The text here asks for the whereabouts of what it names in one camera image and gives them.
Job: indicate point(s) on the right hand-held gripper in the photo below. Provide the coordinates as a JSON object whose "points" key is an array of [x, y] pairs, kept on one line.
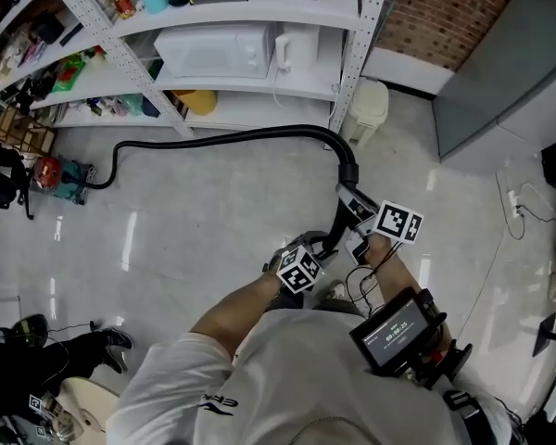
{"points": [[398, 223]]}

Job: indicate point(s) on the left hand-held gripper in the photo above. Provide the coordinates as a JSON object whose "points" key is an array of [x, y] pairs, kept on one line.
{"points": [[301, 269]]}

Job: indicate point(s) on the person's left forearm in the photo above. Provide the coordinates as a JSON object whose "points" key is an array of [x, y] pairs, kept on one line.
{"points": [[236, 313]]}

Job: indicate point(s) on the person's right forearm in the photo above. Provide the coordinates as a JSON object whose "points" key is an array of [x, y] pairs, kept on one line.
{"points": [[394, 276]]}

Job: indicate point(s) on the red teal vacuum cleaner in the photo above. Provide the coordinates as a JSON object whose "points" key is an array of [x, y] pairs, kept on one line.
{"points": [[55, 176]]}

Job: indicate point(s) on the person's right shoe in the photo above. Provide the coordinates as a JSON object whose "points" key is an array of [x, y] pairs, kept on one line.
{"points": [[337, 291]]}

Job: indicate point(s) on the person's dark trousers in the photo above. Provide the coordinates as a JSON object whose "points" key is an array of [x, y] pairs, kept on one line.
{"points": [[343, 305]]}

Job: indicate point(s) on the beige pedal trash bin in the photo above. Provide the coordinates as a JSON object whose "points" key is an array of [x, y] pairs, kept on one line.
{"points": [[366, 109]]}

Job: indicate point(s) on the black wrist-mounted screen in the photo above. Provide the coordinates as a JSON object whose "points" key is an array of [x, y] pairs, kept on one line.
{"points": [[394, 336]]}

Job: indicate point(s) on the person's white sweatshirt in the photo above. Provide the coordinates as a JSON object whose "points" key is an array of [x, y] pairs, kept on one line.
{"points": [[282, 387]]}

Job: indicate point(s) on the white electric kettle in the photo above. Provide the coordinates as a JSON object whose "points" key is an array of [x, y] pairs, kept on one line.
{"points": [[299, 47]]}

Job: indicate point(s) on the yellow plastic basin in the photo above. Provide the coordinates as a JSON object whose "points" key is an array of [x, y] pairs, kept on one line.
{"points": [[197, 102]]}

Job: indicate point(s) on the grey refrigerator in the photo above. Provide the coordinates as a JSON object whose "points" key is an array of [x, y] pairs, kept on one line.
{"points": [[505, 86]]}

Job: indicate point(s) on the white microwave oven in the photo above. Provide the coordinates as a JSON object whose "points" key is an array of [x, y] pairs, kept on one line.
{"points": [[213, 51]]}

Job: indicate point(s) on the white metal shelving rack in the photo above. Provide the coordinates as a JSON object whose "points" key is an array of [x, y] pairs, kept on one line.
{"points": [[259, 12]]}

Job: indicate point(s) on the teal folded cloth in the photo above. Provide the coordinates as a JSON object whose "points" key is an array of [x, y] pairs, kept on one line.
{"points": [[130, 105]]}

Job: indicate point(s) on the black stand base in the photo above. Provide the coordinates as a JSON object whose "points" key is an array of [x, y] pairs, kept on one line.
{"points": [[544, 336]]}

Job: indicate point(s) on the round wooden table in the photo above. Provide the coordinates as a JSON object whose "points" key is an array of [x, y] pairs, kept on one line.
{"points": [[92, 410]]}

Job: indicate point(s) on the green snack bag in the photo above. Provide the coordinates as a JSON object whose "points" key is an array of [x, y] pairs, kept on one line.
{"points": [[67, 74]]}

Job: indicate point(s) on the black crevice nozzle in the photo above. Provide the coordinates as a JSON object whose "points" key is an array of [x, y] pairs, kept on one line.
{"points": [[70, 35]]}

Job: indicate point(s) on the black cylindrical container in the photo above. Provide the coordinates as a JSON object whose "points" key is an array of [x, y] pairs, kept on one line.
{"points": [[51, 29]]}

